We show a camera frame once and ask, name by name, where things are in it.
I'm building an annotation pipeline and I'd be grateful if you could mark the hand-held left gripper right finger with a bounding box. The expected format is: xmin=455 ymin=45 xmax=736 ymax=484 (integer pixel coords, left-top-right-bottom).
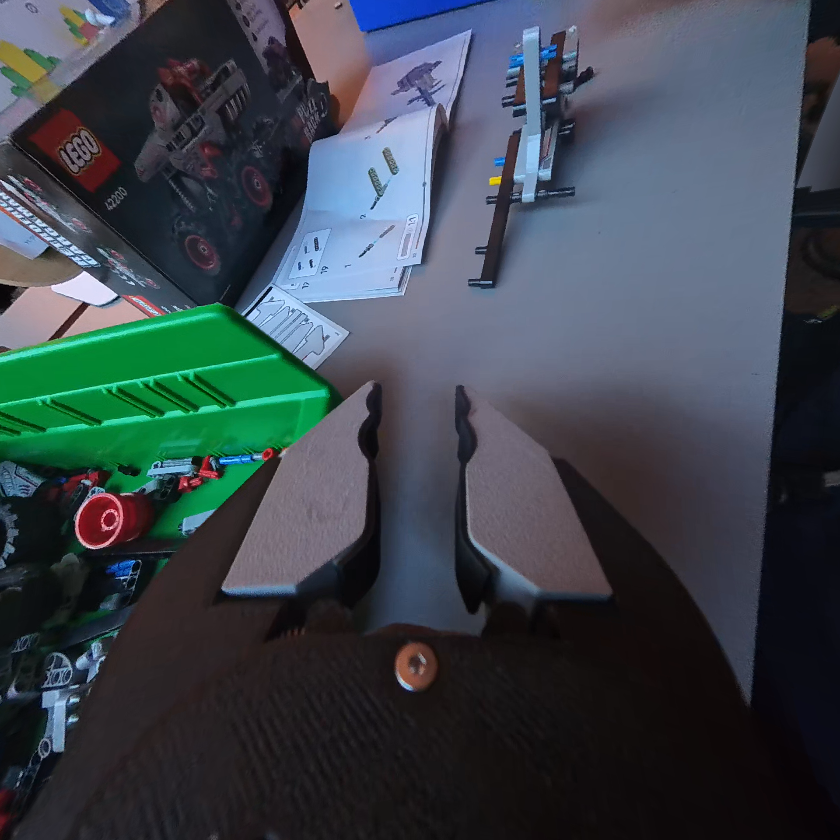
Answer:
xmin=455 ymin=385 xmax=615 ymax=615

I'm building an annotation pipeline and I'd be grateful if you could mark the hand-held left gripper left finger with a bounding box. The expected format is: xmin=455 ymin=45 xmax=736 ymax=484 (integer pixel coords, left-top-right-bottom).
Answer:
xmin=222 ymin=381 xmax=383 ymax=606

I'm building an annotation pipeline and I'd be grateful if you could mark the green plastic bin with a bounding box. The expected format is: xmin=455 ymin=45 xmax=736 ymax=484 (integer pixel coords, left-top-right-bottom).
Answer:
xmin=0 ymin=303 xmax=342 ymax=834

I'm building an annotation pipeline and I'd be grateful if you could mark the pile of lego pieces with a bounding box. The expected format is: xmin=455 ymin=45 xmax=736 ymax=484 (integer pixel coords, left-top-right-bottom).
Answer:
xmin=0 ymin=448 xmax=278 ymax=821

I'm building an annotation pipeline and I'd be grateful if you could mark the red lego wheel hub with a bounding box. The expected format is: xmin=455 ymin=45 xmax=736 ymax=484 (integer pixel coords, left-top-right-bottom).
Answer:
xmin=73 ymin=492 xmax=156 ymax=551

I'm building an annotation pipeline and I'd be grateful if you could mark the black lego tyre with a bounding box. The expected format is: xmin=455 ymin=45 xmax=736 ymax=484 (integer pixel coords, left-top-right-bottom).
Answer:
xmin=0 ymin=497 xmax=74 ymax=595

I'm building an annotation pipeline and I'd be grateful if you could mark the lego instruction booklet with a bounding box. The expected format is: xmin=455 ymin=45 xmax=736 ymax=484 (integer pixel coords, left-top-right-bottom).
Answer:
xmin=272 ymin=29 xmax=473 ymax=304

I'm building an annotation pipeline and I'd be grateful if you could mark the black lego set box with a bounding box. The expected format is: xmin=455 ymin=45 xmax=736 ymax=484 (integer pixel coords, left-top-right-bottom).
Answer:
xmin=0 ymin=0 xmax=342 ymax=317

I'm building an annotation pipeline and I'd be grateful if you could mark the white sticker sheet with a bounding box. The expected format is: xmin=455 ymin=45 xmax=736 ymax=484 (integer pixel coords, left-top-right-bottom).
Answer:
xmin=243 ymin=283 xmax=350 ymax=370

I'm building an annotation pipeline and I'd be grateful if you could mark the brown cardboard box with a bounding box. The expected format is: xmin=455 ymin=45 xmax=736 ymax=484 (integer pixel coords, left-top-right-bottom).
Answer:
xmin=289 ymin=0 xmax=370 ymax=126

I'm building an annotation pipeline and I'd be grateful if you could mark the blue flat object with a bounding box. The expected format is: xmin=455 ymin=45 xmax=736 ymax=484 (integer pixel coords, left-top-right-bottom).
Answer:
xmin=348 ymin=0 xmax=494 ymax=32

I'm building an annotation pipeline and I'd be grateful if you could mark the partly built lego frame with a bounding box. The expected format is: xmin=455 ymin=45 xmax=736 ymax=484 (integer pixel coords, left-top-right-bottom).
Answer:
xmin=469 ymin=26 xmax=595 ymax=290

